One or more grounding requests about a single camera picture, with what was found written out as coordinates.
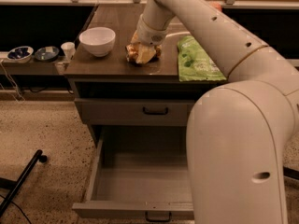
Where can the green chip bag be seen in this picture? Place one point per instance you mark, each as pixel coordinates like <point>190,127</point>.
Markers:
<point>194,64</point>

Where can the open grey middle drawer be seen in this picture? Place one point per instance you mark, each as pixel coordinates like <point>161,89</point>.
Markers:
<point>139,172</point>

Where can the black stand leg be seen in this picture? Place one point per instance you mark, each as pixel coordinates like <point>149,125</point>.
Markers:
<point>13,186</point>
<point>291,173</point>

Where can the closed grey top drawer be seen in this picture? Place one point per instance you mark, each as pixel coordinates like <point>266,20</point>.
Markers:
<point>136,112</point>

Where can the dark teal bowl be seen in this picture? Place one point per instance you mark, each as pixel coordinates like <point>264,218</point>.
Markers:
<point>47,54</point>

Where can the white paper cup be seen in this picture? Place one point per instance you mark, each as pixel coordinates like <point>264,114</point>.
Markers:
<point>68,49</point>

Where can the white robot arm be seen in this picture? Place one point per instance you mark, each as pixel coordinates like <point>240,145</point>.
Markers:
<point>236,133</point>

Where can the grey drawer cabinet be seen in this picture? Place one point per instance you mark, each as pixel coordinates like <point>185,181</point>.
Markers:
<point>112,77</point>

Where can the orange round fruit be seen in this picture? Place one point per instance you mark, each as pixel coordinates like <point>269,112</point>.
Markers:
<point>217,6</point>

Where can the low side shelf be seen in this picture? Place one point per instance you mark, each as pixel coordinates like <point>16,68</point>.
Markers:
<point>33,67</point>

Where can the blue patterned bowl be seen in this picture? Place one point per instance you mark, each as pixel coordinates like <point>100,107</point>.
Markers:
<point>22,54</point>

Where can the black right stand leg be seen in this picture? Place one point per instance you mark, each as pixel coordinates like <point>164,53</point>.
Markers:
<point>291,173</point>

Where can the white ceramic bowl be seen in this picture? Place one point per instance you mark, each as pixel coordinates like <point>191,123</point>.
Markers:
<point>99,41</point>

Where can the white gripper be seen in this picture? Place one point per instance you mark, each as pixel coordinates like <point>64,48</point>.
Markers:
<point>149,34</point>

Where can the black left stand leg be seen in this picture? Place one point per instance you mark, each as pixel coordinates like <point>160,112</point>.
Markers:
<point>13,186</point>

